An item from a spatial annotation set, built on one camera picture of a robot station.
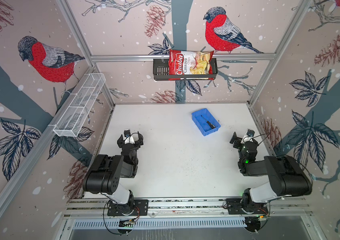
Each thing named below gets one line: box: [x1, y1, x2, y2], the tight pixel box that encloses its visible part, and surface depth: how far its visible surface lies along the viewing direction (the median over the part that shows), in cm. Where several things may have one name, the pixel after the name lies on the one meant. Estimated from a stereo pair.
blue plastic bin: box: [191, 108, 221, 137], surface depth 109 cm
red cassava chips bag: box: [168, 49, 214, 81], surface depth 90 cm
